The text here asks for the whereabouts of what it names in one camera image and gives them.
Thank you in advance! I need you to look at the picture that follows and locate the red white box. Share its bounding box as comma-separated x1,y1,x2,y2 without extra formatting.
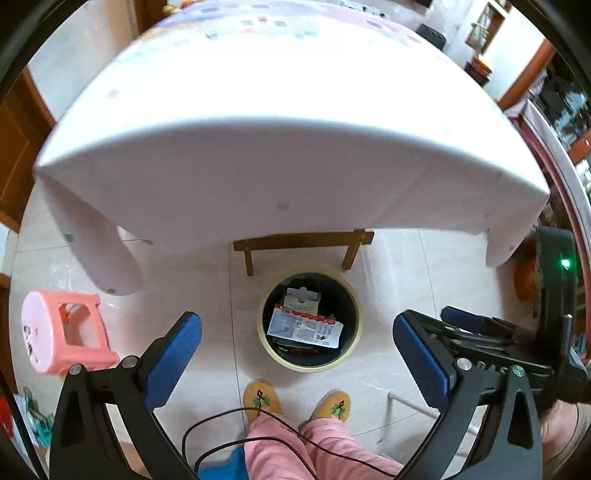
266,306,344,349

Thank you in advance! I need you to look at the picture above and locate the yellow green chocolate box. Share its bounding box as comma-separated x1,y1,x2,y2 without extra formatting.
283,287,321,316

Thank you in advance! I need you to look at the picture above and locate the black yellow trash bin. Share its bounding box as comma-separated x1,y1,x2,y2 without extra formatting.
256,268,363,373

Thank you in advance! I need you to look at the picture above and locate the right hand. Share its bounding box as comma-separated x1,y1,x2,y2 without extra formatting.
540,400,590,479

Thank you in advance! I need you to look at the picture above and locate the left yellow slipper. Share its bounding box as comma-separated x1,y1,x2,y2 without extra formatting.
242,380,283,423

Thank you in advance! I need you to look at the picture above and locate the yellow slipper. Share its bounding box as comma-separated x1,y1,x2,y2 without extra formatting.
310,390,352,422
242,380,283,423

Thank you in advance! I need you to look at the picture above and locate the pink plastic stool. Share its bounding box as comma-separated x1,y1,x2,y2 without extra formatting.
21,291,119,375

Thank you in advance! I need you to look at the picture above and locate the blue plastic stool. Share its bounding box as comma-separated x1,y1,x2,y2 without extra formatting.
197,447,249,480

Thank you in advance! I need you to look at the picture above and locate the side table with cloth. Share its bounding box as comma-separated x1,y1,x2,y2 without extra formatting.
504,100,590,239

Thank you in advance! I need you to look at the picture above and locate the black speaker box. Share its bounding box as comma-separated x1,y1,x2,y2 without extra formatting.
416,24,447,51

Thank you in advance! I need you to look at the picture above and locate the black cable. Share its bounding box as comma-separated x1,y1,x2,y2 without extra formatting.
180,405,399,480

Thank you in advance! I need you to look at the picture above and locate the wooden table frame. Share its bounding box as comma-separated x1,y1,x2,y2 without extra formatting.
232,229,375,276

